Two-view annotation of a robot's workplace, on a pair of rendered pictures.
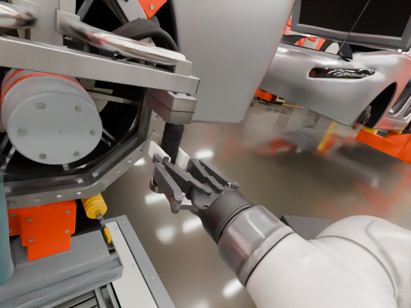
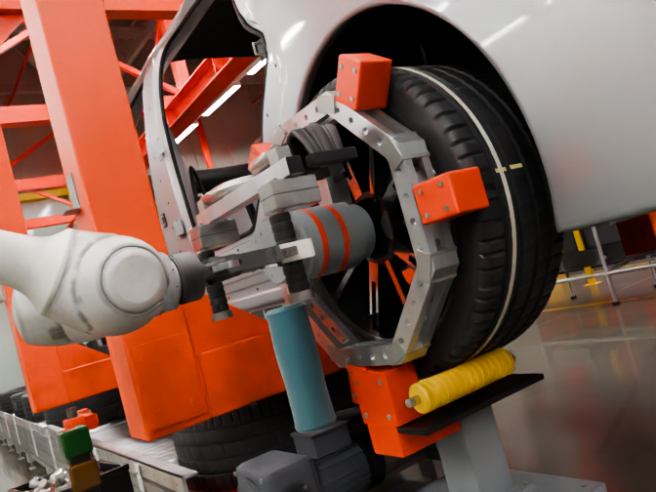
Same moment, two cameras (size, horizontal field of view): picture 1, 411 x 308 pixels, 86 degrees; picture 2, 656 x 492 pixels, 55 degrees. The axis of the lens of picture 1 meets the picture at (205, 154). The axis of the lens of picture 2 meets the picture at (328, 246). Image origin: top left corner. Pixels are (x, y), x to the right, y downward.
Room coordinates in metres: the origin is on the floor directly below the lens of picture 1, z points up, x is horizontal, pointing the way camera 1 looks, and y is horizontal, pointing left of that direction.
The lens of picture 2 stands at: (0.67, -0.93, 0.77)
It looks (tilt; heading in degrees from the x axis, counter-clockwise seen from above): 3 degrees up; 102
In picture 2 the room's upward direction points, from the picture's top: 15 degrees counter-clockwise
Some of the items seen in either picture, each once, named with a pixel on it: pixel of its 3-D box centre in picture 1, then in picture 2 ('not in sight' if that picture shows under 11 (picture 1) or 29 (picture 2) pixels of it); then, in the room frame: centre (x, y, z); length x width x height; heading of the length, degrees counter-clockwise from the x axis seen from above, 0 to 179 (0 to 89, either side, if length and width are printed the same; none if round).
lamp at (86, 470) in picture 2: not in sight; (83, 474); (0.05, -0.11, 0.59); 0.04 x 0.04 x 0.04; 46
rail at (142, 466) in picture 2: not in sight; (100, 466); (-1.01, 1.40, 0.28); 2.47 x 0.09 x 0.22; 136
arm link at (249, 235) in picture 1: (253, 242); (153, 285); (0.23, -0.10, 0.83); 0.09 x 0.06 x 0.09; 136
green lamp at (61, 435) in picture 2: not in sight; (74, 441); (0.05, -0.11, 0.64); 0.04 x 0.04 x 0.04; 46
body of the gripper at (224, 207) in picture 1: (218, 206); (200, 273); (0.28, -0.04, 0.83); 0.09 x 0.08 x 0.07; 46
